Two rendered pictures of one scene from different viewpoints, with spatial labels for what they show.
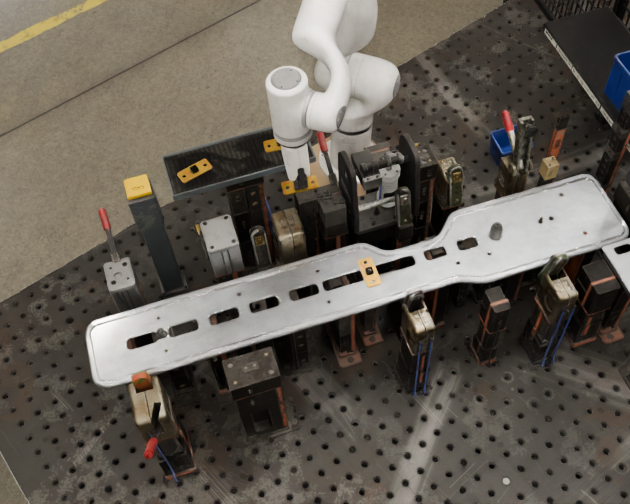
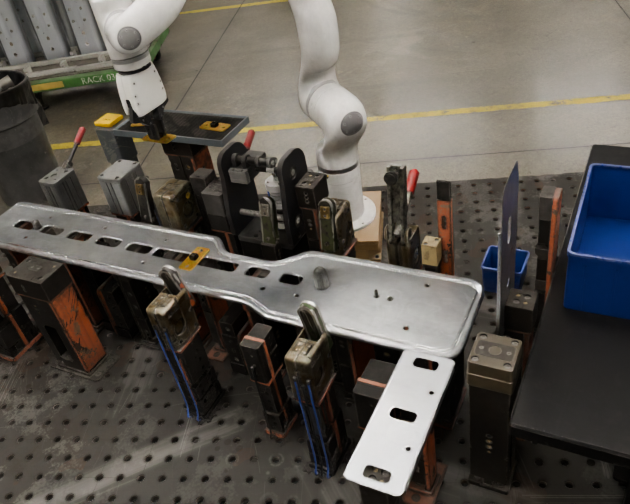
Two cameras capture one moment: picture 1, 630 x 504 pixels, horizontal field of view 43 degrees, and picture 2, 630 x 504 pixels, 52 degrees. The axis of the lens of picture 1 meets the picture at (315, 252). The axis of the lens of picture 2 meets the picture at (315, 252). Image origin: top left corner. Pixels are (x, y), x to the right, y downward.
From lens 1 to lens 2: 1.53 m
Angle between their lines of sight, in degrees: 36
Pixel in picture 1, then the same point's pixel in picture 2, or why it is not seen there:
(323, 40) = not seen: outside the picture
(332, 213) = (208, 197)
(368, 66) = (330, 93)
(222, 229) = (122, 168)
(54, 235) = not seen: hidden behind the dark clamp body
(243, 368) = (30, 266)
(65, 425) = not seen: hidden behind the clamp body
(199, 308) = (75, 224)
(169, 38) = (420, 153)
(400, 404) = (173, 416)
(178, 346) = (33, 238)
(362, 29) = (307, 38)
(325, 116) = (110, 28)
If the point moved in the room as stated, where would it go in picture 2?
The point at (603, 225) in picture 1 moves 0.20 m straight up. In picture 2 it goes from (433, 332) to (429, 249)
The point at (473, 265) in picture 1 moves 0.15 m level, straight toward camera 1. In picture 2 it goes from (271, 297) to (208, 328)
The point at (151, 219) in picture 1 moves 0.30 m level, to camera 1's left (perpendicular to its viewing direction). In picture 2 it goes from (114, 154) to (60, 135)
